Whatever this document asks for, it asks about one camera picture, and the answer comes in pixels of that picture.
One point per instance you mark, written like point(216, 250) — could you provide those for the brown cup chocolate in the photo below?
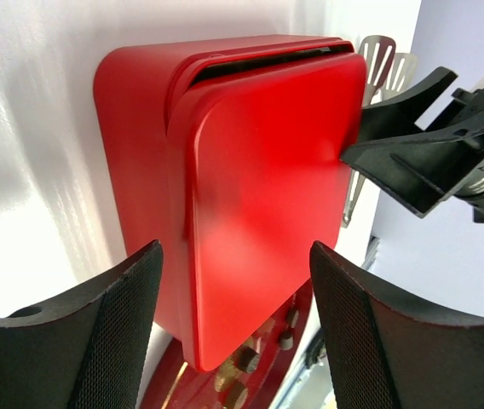
point(286, 340)

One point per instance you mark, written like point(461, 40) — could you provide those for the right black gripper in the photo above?
point(420, 170)

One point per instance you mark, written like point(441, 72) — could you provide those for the round red lacquer plate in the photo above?
point(248, 378)

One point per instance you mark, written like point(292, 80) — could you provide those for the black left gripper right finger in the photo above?
point(388, 348)

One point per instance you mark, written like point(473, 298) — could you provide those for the dark round centre chocolate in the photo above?
point(247, 359)

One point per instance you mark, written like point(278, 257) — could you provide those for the red square box lid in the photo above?
point(255, 178)

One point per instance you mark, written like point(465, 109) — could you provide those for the red square chocolate box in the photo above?
point(135, 91)

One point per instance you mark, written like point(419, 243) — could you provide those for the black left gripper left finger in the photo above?
point(86, 347)

